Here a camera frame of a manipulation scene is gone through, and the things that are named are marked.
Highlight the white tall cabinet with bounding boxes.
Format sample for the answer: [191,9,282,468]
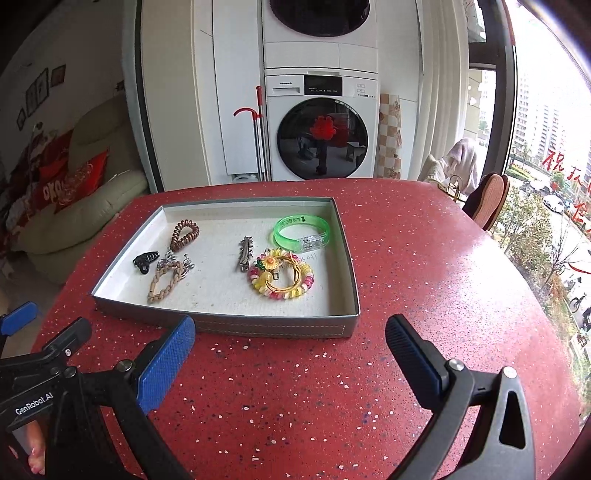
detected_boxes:
[135,1,263,191]

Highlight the silver rhinestone hair clip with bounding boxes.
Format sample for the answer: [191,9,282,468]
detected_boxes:
[238,236,253,272]

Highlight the silver crystal earring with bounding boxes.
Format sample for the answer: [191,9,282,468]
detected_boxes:
[156,248,177,270]
[181,254,194,278]

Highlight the red embroidered cushion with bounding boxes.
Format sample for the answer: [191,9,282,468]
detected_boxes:
[55,150,109,213]

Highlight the brown spiral hair tie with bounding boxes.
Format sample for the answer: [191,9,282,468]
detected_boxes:
[168,218,202,253]

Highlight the green translucent bangle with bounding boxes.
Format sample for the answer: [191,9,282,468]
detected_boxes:
[273,214,332,253]

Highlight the pink yellow beaded bracelet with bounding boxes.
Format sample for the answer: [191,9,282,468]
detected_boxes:
[246,247,317,302]

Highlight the grey jewelry tray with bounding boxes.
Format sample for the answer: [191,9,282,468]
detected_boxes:
[92,197,361,339]

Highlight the yellow flower hair tie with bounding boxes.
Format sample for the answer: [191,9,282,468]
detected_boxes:
[250,247,305,296]

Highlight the red handled mop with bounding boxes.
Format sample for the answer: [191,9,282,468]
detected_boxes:
[232,85,270,182]

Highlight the checkered hanging cloth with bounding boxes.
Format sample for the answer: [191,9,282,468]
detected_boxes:
[376,93,403,180]

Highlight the beige green sofa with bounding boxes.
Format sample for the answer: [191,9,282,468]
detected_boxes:
[15,95,148,284]

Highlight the tan braided bracelet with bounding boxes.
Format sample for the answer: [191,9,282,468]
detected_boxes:
[146,260,184,305]

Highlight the person's left hand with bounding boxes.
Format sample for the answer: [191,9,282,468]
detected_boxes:
[12,420,46,475]

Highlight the upper white dryer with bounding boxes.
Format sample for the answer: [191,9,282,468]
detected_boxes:
[262,0,378,74]

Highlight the lower white washing machine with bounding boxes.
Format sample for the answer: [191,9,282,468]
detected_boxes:
[264,68,379,181]

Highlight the black claw hair clip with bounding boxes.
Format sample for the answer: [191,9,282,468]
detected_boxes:
[132,251,159,275]

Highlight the brown wooden chair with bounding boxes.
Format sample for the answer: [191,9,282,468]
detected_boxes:
[462,173,510,231]

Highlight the wall picture frames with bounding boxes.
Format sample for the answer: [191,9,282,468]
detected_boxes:
[16,64,67,131]

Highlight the pink towel on rack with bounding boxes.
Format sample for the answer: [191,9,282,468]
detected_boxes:
[443,138,481,195]

